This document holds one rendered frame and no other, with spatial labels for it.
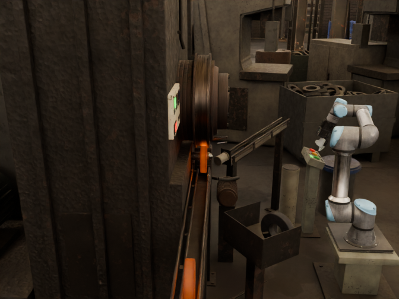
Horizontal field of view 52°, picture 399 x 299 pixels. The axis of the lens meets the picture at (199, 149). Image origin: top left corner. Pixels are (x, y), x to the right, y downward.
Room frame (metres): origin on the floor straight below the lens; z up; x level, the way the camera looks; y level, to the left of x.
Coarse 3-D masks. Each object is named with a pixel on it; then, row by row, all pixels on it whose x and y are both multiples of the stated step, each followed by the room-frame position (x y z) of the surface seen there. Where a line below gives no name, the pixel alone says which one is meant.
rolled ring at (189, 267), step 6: (186, 258) 1.17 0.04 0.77; (186, 264) 1.12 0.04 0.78; (192, 264) 1.12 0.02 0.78; (186, 270) 1.09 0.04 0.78; (192, 270) 1.09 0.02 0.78; (186, 276) 1.07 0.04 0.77; (192, 276) 1.07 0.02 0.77; (186, 282) 1.06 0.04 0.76; (192, 282) 1.06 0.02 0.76; (186, 288) 1.04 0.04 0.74; (192, 288) 1.04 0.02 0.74; (186, 294) 1.04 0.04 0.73; (192, 294) 1.04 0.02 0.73
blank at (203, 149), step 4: (200, 148) 1.98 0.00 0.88; (204, 148) 1.97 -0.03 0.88; (200, 152) 1.96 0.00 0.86; (204, 152) 1.96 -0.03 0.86; (200, 156) 1.95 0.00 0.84; (204, 156) 1.95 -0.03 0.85; (200, 160) 1.94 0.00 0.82; (204, 160) 1.94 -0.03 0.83; (200, 164) 1.94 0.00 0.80; (204, 164) 1.94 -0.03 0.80; (200, 168) 1.95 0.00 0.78; (204, 168) 1.94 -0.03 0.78; (204, 172) 1.97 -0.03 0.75
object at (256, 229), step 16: (240, 208) 1.63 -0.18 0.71; (256, 208) 1.68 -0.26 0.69; (224, 224) 1.58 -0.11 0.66; (240, 224) 1.48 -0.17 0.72; (256, 224) 1.68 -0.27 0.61; (224, 240) 1.58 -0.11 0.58; (240, 240) 1.48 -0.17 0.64; (256, 240) 1.40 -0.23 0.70; (272, 240) 1.39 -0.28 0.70; (288, 240) 1.44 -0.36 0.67; (256, 256) 1.39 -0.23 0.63; (272, 256) 1.39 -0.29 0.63; (288, 256) 1.44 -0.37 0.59; (256, 272) 1.52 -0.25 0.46; (256, 288) 1.52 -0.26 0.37
